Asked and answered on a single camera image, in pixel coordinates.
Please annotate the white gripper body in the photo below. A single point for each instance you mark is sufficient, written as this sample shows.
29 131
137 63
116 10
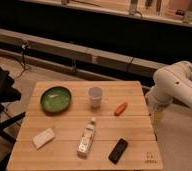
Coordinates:
156 114

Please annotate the clear plastic bottle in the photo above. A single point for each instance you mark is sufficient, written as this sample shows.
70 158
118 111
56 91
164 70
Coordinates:
87 138

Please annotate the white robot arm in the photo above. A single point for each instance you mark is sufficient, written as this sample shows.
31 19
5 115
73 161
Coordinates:
170 82

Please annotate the green ceramic bowl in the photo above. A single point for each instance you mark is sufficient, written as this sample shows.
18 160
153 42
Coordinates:
55 99

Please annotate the orange carrot toy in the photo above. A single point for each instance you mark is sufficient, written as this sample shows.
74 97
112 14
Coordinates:
120 109

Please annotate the translucent plastic cup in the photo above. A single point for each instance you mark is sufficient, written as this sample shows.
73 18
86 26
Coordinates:
95 96

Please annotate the white sponge block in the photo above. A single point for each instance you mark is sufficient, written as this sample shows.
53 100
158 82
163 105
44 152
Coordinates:
43 137

